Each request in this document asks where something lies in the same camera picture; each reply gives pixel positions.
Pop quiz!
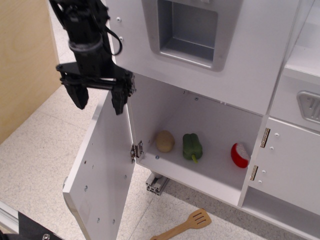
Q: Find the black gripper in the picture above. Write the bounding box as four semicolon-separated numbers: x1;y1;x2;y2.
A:
56;49;135;115

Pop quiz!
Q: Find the white low fridge door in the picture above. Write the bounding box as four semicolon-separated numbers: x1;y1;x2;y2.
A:
62;91;135;240

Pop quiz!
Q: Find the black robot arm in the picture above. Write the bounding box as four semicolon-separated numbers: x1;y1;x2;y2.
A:
49;0;135;115

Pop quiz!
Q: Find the lower metal door hinge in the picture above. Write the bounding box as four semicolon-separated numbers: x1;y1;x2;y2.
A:
130;141;145;164

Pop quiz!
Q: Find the plywood panel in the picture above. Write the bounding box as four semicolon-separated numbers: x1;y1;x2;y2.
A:
0;0;60;142

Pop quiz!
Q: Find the toy potato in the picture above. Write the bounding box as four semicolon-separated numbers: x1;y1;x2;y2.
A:
155;130;175;153

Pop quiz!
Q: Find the aluminium extrusion foot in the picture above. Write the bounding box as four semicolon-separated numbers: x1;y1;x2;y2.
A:
145;172;170;196

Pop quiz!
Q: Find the green toy bell pepper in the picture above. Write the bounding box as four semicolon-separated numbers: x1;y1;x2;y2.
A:
182;133;203;164

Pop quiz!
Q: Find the white toy kitchen cabinet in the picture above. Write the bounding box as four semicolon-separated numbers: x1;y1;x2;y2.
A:
107;0;320;240

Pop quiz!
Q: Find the red toy cheese wedge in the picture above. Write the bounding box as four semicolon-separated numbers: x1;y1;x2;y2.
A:
230;143;250;168

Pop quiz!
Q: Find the wooden slotted spatula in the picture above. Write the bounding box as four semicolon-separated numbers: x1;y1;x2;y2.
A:
150;208;212;240

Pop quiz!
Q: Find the upper brass oven hinge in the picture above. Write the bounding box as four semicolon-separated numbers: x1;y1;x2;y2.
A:
260;127;270;148

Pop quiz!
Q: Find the brass oven hinge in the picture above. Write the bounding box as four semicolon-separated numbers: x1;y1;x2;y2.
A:
260;127;270;148
249;165;259;181

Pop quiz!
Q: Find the lower brass oven hinge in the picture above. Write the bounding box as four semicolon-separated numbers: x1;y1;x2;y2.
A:
249;165;259;181

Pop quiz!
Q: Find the aluminium frame rail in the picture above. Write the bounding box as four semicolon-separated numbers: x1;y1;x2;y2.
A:
0;201;19;234

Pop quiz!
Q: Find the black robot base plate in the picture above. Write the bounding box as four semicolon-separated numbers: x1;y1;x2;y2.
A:
13;212;62;240

